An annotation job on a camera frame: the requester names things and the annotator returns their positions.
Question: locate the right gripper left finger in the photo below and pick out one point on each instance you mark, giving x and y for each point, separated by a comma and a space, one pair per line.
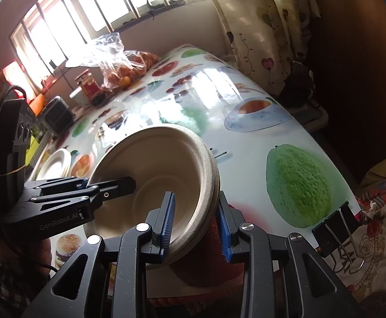
107, 277

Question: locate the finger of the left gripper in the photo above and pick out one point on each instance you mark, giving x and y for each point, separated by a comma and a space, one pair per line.
83, 202
55, 186

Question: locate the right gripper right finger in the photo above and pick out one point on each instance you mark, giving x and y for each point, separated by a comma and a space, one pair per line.
283, 276

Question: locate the white paper plate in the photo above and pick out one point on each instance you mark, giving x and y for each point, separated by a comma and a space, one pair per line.
56, 166

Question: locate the beige paper bowl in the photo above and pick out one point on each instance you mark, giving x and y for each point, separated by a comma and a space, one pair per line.
195, 180
142, 156

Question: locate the left hand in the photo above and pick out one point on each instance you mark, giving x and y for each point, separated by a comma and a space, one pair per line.
34, 255

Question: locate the black binder clip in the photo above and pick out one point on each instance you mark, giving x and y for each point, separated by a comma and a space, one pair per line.
334, 237

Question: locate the grey portable heater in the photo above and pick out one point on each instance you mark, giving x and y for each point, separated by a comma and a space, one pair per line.
57, 115

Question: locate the orange box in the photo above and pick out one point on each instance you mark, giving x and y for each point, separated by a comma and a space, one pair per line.
37, 104

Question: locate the white paper cup container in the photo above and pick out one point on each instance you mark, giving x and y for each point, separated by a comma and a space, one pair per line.
79, 97

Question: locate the fruit print tablecloth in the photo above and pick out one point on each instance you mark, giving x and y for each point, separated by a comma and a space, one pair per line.
270, 167

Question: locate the red label sauce jar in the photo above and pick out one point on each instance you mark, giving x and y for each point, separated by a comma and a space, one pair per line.
90, 88

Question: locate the floral fabric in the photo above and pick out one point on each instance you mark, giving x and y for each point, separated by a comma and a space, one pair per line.
364, 272

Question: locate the red gift bag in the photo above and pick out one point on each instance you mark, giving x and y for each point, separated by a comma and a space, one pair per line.
14, 75

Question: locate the plastic bag of oranges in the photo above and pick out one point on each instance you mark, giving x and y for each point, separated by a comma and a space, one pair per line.
117, 65

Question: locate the cream patterned curtain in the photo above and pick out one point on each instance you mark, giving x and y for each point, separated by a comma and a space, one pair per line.
267, 37

